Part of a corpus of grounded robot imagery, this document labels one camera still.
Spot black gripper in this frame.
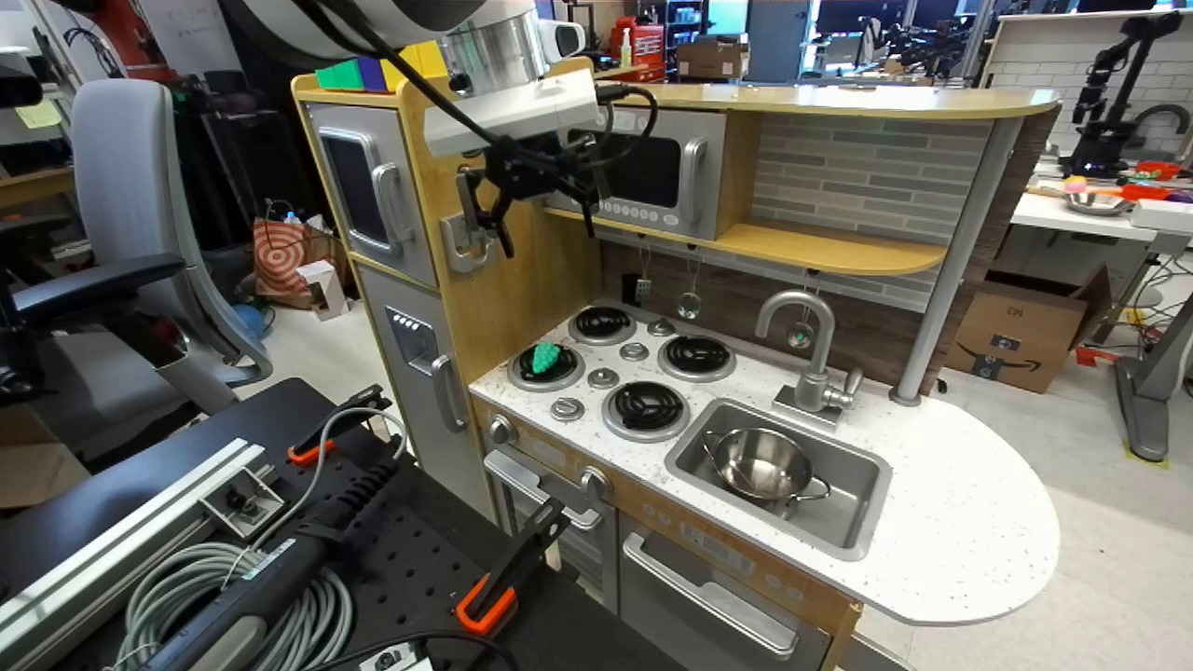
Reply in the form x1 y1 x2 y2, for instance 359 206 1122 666
460 131 603 260

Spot green toy grapes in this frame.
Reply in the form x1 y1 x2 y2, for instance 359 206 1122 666
515 341 568 384

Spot black toy stove burner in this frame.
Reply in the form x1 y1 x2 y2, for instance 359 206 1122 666
654 333 743 384
568 300 645 352
501 337 589 395
600 378 690 445

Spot grey toy sink basin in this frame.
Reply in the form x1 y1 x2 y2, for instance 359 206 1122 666
664 395 894 563

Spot silver toy phone cradle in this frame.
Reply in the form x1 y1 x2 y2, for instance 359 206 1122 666
441 203 492 276

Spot yellow toy block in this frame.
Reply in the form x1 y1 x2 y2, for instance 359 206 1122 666
379 39 450 92

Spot small hanging metal hook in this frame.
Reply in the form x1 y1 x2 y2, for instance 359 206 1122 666
628 237 656 310

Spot green toy block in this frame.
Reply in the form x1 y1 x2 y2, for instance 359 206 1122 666
308 55 367 98

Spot red white patterned bag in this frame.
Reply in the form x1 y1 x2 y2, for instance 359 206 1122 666
251 216 316 310

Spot red equipment case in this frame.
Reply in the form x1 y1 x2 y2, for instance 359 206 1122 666
610 14 671 85

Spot small brown cardboard box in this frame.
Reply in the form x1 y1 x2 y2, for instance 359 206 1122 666
675 32 753 85

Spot grey office chair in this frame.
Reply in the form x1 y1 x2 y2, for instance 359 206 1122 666
0 75 276 420

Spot silver toy faucet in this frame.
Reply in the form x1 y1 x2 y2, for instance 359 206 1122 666
753 288 865 431

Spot yellow sticky note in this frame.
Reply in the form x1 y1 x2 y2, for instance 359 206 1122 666
10 92 67 136

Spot silver aluminium extrusion bar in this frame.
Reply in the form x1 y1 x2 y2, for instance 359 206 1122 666
0 431 272 657

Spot printed brown cardboard box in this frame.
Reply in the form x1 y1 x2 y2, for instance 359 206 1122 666
945 260 1116 399

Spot wooden toy kitchen unit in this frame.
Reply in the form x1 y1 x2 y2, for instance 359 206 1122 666
287 51 1068 671

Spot white work table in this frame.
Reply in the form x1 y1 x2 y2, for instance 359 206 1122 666
1005 184 1193 466

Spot silver fridge door handle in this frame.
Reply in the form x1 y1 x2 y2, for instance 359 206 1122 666
369 155 414 259

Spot silver freezer door handle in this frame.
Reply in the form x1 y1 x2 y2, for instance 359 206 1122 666
421 352 469 435

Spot black clamp orange handle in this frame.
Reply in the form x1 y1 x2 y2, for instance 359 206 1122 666
447 498 575 644
280 380 397 475

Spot silver oven door handle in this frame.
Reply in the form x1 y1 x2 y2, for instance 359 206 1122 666
480 445 615 523

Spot thin grey cable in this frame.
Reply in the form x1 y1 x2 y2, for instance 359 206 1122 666
265 401 379 520

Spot silver metal bracket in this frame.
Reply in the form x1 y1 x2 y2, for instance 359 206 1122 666
201 466 290 542

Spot silver cupboard door handle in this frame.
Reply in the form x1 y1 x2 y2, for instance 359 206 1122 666
620 534 803 665

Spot grey coiled cable bundle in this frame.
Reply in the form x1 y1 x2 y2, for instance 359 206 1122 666
109 537 360 671

